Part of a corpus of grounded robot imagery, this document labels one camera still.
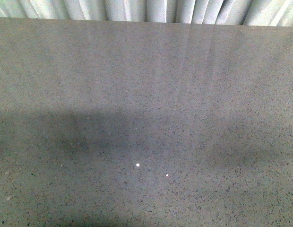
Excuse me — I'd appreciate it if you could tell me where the white pleated curtain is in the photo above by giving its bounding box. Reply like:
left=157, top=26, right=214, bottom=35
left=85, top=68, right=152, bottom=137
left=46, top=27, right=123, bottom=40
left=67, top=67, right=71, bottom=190
left=0, top=0, right=293, bottom=27

